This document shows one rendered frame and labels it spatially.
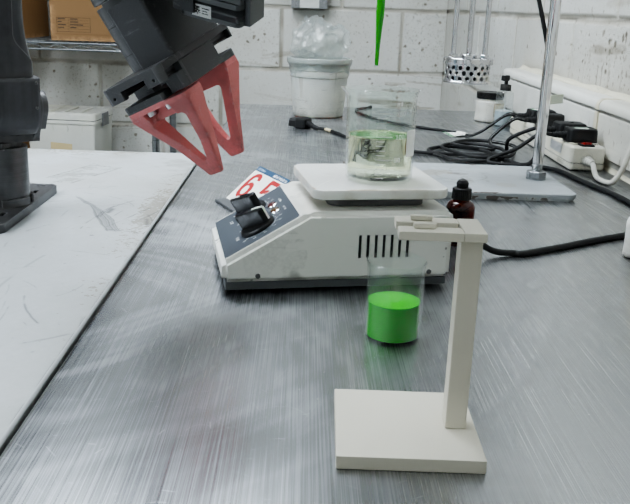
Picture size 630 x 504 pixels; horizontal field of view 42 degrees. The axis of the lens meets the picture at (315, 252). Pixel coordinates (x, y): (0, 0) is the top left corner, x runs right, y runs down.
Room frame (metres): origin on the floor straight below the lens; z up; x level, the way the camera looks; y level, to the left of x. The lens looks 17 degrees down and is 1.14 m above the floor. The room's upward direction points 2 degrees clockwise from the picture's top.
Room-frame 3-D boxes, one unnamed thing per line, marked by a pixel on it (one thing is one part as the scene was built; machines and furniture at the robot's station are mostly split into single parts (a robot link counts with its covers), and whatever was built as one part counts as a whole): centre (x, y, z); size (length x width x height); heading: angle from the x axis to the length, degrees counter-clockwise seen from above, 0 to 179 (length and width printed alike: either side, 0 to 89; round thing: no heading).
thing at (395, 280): (0.57, -0.06, 0.93); 0.04 x 0.04 x 0.06
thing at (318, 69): (1.84, 0.00, 1.01); 0.14 x 0.14 x 0.21
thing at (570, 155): (1.47, -0.42, 0.92); 0.40 x 0.06 x 0.04; 1
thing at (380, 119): (0.73, -0.05, 1.03); 0.07 x 0.06 x 0.08; 103
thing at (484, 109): (1.84, -0.37, 0.93); 0.06 x 0.06 x 0.06
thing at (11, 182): (0.91, 0.36, 0.94); 0.20 x 0.07 x 0.08; 1
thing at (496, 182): (1.15, -0.19, 0.91); 0.30 x 0.20 x 0.01; 91
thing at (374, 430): (0.43, -0.06, 0.96); 0.08 x 0.08 x 0.13; 0
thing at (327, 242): (0.74, -0.02, 0.94); 0.22 x 0.13 x 0.08; 101
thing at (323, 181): (0.74, -0.04, 0.98); 0.12 x 0.12 x 0.01; 11
